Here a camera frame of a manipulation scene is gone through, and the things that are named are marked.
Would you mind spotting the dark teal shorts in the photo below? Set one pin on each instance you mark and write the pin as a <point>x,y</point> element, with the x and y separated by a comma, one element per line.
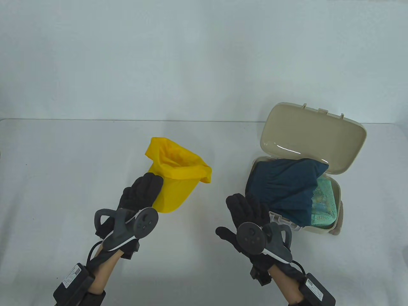
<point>283,185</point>

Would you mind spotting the grey hand controller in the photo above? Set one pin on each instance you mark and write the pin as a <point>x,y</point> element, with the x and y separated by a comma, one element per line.
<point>251,239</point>
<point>145,223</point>

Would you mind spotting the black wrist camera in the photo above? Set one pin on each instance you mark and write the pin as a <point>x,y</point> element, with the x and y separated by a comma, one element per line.
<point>132,250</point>
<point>261,275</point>

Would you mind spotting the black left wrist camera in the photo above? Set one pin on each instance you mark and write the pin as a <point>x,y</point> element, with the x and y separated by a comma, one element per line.
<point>132,250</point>

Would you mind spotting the black wrist box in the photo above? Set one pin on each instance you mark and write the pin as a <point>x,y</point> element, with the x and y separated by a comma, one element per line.
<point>318,290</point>
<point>73,283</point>

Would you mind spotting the green mesh pouch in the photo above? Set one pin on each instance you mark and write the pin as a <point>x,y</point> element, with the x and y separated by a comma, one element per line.
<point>325,207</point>

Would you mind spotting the person's right forearm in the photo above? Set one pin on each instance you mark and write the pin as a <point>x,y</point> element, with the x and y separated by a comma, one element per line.
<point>287,282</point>

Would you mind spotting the person's right hand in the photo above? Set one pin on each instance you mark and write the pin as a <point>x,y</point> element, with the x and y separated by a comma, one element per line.
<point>251,207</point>

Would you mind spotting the beige hard-shell suitcase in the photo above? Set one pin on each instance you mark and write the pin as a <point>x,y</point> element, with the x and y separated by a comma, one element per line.
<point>312,134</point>

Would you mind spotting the yellow cap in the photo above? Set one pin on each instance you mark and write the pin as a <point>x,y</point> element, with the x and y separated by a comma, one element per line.
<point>175,185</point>

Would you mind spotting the black right wrist box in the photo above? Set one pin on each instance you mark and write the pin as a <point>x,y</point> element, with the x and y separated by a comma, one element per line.
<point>318,290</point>

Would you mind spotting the grey left hand controller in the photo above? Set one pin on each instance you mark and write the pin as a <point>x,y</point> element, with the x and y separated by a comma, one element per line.
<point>145,223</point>

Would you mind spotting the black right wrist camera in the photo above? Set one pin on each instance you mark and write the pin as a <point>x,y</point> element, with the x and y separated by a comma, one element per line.
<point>261,275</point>

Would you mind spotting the black left wrist box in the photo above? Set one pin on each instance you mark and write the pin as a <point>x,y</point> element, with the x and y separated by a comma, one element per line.
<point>73,283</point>

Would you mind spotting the person's left hand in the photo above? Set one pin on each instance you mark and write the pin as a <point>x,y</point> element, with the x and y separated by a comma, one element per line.
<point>140,191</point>

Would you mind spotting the grey right hand controller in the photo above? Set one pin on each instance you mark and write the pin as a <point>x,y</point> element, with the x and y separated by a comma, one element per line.
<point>251,239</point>

